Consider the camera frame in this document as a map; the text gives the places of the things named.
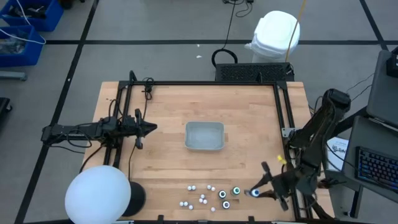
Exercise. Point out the white lined trash can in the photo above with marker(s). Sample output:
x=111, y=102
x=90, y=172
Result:
x=273, y=34

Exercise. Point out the grey plastic bin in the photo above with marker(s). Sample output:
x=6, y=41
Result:
x=205, y=137

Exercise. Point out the black aluminium table frame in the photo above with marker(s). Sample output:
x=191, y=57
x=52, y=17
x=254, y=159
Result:
x=202, y=83

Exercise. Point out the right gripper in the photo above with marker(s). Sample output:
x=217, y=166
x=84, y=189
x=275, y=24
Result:
x=281, y=186

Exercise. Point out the green-capped dye bottle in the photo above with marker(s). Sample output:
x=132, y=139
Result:
x=236, y=190

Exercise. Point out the black backlit keyboard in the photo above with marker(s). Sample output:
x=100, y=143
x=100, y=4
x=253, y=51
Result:
x=376, y=168

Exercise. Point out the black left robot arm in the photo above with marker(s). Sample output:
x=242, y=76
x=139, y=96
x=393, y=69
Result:
x=77, y=130

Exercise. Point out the blue-capped dye bottle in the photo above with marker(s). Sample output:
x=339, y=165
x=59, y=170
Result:
x=255, y=193

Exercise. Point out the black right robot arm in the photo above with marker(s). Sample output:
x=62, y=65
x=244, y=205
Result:
x=314, y=137

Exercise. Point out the black grille computer case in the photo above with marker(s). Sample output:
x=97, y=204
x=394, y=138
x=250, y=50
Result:
x=252, y=72

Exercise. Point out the black-capped dye bottle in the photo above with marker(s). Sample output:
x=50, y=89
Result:
x=222, y=194

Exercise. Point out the white printed paper sheet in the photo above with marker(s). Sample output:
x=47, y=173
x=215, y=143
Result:
x=337, y=149

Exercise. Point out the blue storage bin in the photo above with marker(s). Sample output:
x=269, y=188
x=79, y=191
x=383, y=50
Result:
x=53, y=15
x=29, y=54

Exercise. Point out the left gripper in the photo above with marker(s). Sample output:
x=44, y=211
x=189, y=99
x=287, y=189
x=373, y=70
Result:
x=139, y=130

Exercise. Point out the white globe table lamp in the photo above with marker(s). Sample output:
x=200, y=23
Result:
x=98, y=194

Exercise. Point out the grey equipment cart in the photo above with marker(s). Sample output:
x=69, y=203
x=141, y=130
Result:
x=382, y=93

